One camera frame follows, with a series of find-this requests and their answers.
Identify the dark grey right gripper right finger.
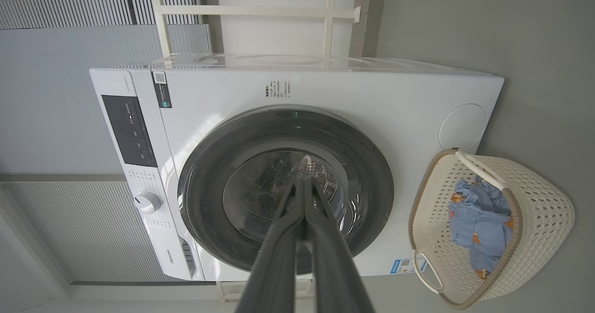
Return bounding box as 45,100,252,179
305,177,375,313

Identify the white metal frame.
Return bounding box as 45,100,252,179
148,0,362,58

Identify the round dark washer door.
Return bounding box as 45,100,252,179
178,106,395,275

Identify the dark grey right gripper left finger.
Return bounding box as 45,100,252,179
235,177,305,313

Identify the dark QR code sticker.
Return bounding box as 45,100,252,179
152,70,172,109

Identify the white plastic control knob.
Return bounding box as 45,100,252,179
134,191,162,214

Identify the cream perforated laundry basket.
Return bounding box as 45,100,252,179
408,148,575,310

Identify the white front-load washing machine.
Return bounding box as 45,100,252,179
89,53,505,282

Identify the blue patterned cloth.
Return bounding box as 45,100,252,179
448,176,514,279

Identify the blue energy label sticker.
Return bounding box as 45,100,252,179
390,257,427,274

